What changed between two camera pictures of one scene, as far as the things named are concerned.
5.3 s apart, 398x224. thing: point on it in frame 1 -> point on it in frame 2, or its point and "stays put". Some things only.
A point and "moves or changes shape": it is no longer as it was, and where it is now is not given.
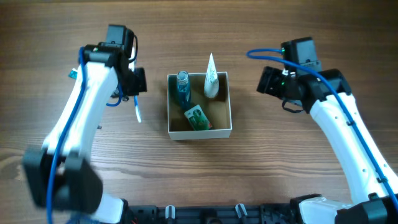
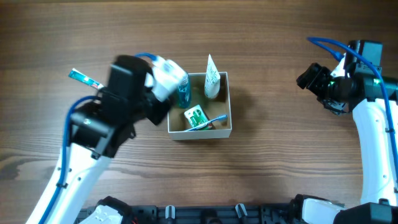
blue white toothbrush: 137,110 moves or changes shape
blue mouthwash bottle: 183,89 stays put
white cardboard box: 217,110 stays put
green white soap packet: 198,118 stays put
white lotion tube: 211,85 stays put
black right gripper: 268,81 -> 321,86
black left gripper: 138,81 -> 160,109
